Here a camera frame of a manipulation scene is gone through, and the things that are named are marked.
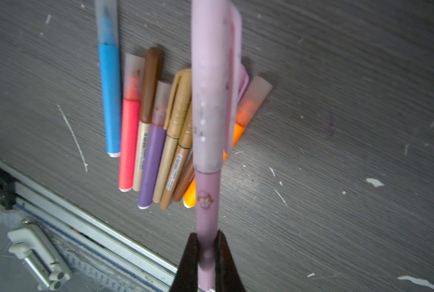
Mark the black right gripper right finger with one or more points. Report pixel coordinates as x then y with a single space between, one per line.
227 278

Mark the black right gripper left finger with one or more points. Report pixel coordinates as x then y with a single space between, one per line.
187 273

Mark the pink fountain pen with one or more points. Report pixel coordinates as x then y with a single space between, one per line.
215 58

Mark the brown capped cream pen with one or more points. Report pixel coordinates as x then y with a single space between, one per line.
152 73

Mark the purple highlighter pen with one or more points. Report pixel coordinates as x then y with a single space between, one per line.
154 149

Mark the gold tan capped pen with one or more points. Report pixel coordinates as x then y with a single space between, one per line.
179 100

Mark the orange highlighter pen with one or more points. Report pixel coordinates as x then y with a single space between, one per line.
256 93

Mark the pink red highlighter pen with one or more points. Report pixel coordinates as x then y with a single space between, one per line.
132 100

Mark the blue highlighter pen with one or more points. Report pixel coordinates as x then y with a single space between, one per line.
106 16

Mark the white clamp bracket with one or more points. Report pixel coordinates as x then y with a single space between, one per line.
40 257

